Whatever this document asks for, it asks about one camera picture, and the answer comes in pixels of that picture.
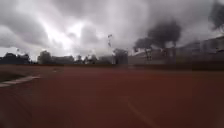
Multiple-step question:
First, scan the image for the small dark tree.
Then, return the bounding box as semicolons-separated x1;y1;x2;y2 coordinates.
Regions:
113;48;129;66

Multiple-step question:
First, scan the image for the tall floodlight pole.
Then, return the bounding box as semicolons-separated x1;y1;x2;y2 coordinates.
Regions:
106;33;114;57

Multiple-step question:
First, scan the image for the red running track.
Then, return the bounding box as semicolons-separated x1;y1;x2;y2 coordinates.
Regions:
0;65;224;128

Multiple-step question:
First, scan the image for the large dark tree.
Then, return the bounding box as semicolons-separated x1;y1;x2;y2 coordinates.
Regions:
134;20;183;51

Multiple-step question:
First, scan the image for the row of distant trees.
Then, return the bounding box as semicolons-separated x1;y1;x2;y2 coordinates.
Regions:
0;49;114;66

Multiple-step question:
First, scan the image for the long low building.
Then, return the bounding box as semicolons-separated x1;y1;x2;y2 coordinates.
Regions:
127;35;224;66

